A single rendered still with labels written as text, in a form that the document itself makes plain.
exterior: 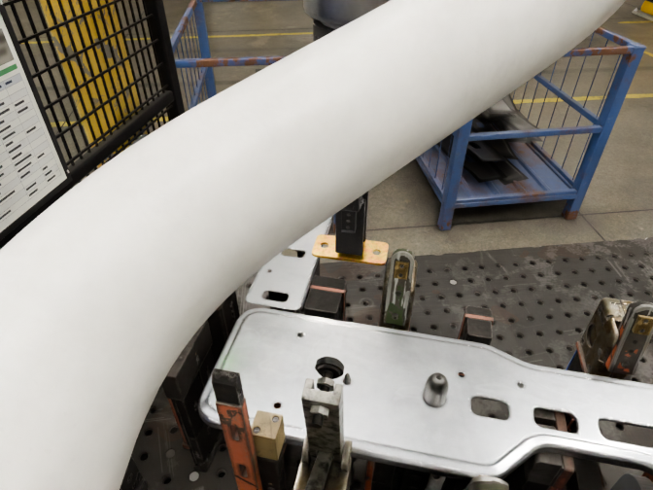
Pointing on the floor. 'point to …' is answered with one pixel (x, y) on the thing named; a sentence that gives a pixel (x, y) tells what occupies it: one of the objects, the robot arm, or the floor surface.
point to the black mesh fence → (173, 102)
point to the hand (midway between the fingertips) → (352, 220)
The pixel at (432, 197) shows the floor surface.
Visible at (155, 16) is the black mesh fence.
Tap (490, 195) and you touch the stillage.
